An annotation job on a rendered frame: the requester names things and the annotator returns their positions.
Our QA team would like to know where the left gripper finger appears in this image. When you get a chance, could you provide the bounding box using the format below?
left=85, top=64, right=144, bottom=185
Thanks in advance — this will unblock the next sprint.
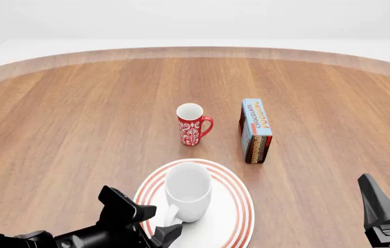
left=135, top=203, right=157, bottom=223
left=150, top=223, right=184, bottom=248

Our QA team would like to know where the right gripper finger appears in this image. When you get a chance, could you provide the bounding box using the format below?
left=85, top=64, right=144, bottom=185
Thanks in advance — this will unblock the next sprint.
left=357, top=173, right=390, bottom=231

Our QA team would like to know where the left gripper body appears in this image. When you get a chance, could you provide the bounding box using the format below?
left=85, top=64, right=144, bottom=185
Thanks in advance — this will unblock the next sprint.
left=130, top=220, right=161, bottom=248

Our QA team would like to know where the white plate with red rings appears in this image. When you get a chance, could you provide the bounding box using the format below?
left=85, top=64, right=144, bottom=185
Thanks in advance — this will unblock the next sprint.
left=133, top=158, right=255, bottom=248

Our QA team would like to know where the red mug with white pattern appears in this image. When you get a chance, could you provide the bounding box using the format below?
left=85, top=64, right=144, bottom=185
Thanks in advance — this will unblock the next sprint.
left=176, top=102, right=214, bottom=147

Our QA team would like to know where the chocolate pudding box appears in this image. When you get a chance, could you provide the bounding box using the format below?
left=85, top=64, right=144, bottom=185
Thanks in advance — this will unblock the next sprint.
left=238, top=98, right=274, bottom=165

